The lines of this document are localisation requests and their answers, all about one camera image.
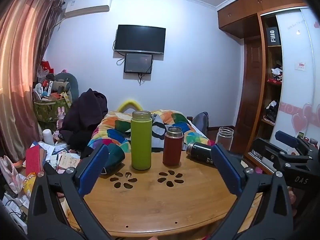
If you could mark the red book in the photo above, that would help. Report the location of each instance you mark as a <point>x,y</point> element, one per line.
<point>35,161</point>

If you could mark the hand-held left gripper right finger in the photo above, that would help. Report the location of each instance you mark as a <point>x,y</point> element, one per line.
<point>226,170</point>

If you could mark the dark green cup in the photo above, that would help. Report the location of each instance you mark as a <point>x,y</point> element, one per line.
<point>113,156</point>

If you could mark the white sliding wardrobe door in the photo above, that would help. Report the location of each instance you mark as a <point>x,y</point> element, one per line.
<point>297,80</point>

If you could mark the black thermos cup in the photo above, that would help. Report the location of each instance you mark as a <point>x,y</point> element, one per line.
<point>200,152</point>

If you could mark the grey plush toy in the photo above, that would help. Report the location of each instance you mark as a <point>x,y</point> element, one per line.
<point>63,82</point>

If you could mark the pink bunny toy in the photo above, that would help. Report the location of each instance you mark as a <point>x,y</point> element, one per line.
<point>60,116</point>

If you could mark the white air conditioner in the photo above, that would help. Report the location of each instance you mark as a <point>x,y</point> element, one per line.
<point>86,5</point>

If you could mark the red thermos cup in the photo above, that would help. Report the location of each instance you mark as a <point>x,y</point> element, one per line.
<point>172,147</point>

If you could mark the colourful patchwork blanket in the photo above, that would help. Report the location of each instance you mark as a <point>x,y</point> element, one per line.
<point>117,135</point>

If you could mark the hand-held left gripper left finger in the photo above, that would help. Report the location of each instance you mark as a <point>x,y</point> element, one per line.
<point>93,170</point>

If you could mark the person's right hand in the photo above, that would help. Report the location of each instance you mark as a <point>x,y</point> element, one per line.
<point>292,201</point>

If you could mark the tall green cup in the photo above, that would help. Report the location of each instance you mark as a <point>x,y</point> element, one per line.
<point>141,142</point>

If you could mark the small black monitor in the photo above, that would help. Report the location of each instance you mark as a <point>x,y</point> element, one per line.
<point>138,63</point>

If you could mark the dark clothing pile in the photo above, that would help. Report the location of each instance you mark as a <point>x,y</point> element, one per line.
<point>83,120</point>

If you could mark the wall-mounted black television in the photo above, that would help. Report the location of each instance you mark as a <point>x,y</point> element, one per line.
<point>139,39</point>

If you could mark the white bottle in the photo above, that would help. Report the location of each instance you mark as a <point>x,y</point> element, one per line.
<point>48,137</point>

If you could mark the clear glass cup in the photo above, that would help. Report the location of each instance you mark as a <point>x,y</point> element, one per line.
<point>224,137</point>

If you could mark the yellow snack packet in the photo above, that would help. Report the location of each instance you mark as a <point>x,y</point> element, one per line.
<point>29,182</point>

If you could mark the pink curtain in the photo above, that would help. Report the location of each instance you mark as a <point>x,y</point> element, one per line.
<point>20,75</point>

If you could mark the green storage bag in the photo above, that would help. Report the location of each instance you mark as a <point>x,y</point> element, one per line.
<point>48,110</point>

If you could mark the grey backpack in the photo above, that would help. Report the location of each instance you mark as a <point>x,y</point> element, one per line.
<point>201,121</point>

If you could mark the brown wooden door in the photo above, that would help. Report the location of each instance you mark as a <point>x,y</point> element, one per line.
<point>250,80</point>

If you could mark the yellow curved tube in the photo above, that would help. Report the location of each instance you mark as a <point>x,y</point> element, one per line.
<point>130,105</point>

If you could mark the wooden wardrobe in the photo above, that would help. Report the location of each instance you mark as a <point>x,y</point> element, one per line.
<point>252,55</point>

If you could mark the black box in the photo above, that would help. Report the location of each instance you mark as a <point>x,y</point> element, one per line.
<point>273,36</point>

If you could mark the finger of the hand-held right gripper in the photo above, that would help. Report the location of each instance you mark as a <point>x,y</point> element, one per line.
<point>287,138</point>
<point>267,152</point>

